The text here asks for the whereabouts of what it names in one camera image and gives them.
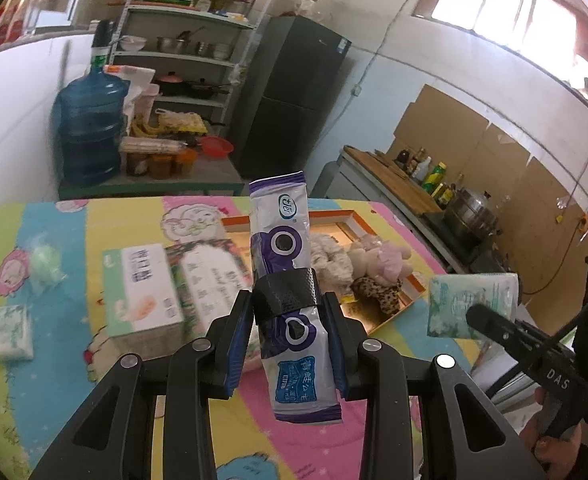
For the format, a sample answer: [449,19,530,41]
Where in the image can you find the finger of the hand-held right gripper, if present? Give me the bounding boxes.
[465,304,541,361]

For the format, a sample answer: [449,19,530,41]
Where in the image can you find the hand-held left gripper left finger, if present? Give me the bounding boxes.
[29,290,254,480]

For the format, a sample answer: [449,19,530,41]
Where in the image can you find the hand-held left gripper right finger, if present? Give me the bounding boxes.
[322,291,550,480]

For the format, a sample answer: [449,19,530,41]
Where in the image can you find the green white tissue pack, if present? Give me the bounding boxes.
[0,305,35,363]
[425,272,520,340]

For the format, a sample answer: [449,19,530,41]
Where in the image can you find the black textured band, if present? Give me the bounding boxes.
[250,268,321,322]

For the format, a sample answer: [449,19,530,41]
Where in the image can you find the white fluffy plush toy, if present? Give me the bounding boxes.
[308,232,360,291]

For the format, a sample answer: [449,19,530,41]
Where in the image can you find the orange cardboard tray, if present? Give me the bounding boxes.
[221,210,427,336]

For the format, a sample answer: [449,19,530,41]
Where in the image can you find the purple white packet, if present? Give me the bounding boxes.
[248,171,344,426]

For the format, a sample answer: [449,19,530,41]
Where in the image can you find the person's right hand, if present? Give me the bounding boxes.
[521,387,583,467]

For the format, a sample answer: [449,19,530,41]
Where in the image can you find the leopard print plush toy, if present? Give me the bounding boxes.
[351,275,405,316]

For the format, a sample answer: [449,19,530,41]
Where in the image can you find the floral tissue box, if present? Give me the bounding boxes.
[166,237,255,336]

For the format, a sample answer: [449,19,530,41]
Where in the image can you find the white teddy bear purple dress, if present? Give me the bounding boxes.
[349,237,414,283]

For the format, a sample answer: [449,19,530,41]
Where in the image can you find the green tissue box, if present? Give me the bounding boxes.
[101,244,186,338]

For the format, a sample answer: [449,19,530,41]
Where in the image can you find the large steel steamer pot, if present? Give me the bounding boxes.
[444,187,500,239]

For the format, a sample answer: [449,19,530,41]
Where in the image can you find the green yellow bottle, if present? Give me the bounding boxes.
[421,161,448,196]

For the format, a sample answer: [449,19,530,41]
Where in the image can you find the low green platform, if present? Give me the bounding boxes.
[58,157,245,200]

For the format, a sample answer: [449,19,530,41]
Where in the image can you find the wooden top kitchen counter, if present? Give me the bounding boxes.
[336,145,475,271]

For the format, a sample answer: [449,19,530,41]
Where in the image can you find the amber glass jar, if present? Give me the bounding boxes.
[125,152,150,177]
[149,154,175,179]
[174,150,197,177]

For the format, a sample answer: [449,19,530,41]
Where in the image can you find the cardboard sheets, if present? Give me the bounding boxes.
[391,84,588,293]

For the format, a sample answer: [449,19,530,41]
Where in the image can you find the red plastic bowl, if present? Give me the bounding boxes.
[200,136,235,158]

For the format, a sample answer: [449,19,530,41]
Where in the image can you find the green item in clear bag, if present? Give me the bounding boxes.
[26,232,67,293]

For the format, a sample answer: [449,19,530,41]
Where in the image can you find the clear noodle package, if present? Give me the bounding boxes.
[119,137,185,155]

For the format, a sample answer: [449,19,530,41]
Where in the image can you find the bunch of bananas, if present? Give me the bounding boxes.
[131,115,160,139]

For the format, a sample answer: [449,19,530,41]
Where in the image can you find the dark grey refrigerator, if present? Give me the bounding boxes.
[231,15,353,178]

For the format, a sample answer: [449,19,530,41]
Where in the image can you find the black wok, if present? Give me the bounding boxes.
[189,79,230,100]

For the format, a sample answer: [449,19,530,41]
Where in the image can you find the blue water jug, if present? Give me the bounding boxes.
[54,67,130,188]

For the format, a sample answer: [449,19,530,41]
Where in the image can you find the black cooking pot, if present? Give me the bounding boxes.
[155,72,190,97]

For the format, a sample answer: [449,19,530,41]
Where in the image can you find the steel cooking pot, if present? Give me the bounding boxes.
[156,31,195,54]

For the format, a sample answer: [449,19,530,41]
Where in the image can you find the window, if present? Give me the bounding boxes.
[414,0,588,126]

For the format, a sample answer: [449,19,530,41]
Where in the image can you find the white metal shelf rack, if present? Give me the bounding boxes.
[109,0,280,161]

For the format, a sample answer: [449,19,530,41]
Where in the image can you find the black water pump dispenser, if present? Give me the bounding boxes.
[90,20,115,68]

